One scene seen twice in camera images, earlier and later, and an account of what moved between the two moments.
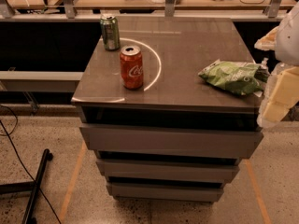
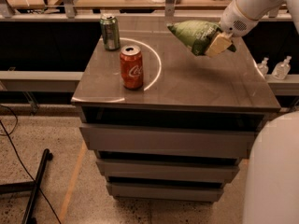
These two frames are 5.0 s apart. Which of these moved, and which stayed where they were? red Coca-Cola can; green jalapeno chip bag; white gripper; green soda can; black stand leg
Moved: white gripper; green jalapeno chip bag
Stayed: red Coca-Cola can; black stand leg; green soda can
